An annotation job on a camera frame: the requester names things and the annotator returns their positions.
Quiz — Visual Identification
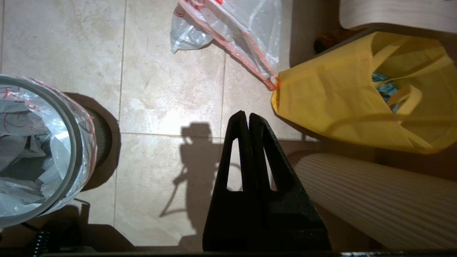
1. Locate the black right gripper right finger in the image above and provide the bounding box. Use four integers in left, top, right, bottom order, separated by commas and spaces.
249, 113, 331, 250

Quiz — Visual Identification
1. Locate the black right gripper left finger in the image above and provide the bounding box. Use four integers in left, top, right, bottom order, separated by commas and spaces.
203, 111, 263, 250

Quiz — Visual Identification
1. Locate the black trash bin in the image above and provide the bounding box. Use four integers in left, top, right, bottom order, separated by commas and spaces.
84, 107, 113, 168

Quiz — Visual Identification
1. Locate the grey plastic ring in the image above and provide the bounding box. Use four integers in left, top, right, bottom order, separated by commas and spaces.
0, 74, 83, 228

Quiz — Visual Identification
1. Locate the white liner bag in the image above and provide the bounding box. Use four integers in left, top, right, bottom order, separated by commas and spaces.
0, 75, 97, 229

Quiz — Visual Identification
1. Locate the white garbage bag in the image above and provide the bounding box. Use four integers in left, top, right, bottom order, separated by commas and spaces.
170, 0, 282, 90

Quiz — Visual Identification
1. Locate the yellow fabric bag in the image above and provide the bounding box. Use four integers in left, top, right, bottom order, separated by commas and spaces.
271, 31, 457, 155

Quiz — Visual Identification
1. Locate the blue patterned packet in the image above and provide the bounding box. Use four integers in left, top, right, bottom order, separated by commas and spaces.
371, 71, 406, 114

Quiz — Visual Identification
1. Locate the black robot chassis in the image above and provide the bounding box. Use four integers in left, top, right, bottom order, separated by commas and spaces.
0, 228, 97, 256

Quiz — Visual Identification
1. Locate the beige wood-grain bench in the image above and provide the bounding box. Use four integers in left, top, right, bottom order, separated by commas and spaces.
338, 0, 457, 34

